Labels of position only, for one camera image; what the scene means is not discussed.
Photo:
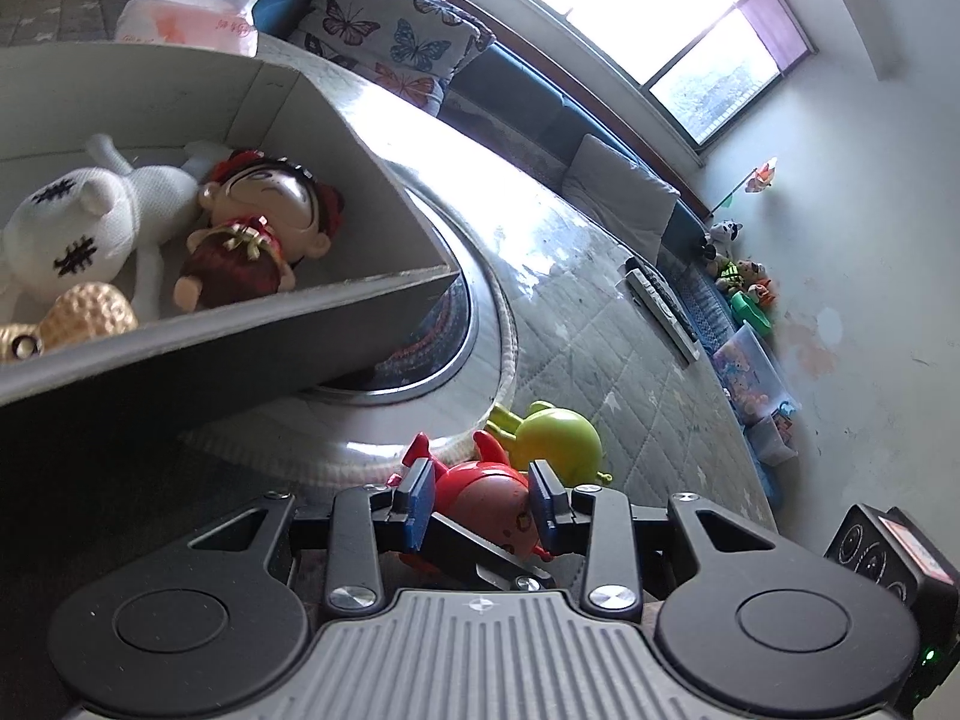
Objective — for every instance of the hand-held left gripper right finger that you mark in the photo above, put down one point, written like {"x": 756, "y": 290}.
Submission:
{"x": 546, "y": 504}

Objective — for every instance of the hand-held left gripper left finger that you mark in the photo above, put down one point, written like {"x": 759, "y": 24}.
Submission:
{"x": 420, "y": 504}

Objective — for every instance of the red toy figure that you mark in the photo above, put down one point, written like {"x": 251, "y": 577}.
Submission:
{"x": 480, "y": 495}

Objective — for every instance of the doll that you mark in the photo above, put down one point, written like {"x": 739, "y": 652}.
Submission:
{"x": 262, "y": 195}

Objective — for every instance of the golden peanut toy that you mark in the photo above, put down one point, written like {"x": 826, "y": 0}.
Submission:
{"x": 90, "y": 311}

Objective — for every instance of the grey cardboard box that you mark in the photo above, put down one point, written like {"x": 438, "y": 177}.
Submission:
{"x": 337, "y": 127}

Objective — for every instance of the white plush rabbit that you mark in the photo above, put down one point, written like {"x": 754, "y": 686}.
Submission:
{"x": 60, "y": 225}

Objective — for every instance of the clear plastic toy container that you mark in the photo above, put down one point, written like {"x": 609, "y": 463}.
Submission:
{"x": 750, "y": 375}

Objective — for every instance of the green toy figure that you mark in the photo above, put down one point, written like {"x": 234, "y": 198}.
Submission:
{"x": 562, "y": 442}

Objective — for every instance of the round glass turntable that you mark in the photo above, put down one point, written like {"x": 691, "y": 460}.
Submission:
{"x": 450, "y": 420}

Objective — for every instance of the grey star quilted table cover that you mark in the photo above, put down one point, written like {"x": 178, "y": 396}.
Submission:
{"x": 600, "y": 360}

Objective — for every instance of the small clear plastic box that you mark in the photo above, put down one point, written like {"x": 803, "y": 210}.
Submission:
{"x": 772, "y": 439}

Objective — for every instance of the light grey remote control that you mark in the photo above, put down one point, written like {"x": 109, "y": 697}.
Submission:
{"x": 660, "y": 311}

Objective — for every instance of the dark remote control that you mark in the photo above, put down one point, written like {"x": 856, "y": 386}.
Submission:
{"x": 675, "y": 300}

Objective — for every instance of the green plastic toy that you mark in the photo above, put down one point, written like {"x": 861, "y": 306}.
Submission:
{"x": 750, "y": 311}

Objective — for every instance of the orange plush toys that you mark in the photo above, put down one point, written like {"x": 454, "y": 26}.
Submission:
{"x": 742, "y": 277}

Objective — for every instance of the black and white plush cow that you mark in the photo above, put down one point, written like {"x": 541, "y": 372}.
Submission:
{"x": 724, "y": 238}

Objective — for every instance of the white cushion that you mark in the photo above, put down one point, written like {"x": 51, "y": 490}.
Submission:
{"x": 619, "y": 191}

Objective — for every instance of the colourful pinwheel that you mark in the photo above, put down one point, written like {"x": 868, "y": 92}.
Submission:
{"x": 761, "y": 178}

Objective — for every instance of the blue sofa bench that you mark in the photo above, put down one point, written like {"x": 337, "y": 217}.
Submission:
{"x": 525, "y": 101}

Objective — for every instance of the butterfly print pillow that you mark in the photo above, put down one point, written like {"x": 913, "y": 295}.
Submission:
{"x": 397, "y": 37}

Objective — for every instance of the window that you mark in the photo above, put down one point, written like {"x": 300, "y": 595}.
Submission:
{"x": 637, "y": 7}

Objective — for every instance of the pink tissue pack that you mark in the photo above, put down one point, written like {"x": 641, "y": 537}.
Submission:
{"x": 187, "y": 19}

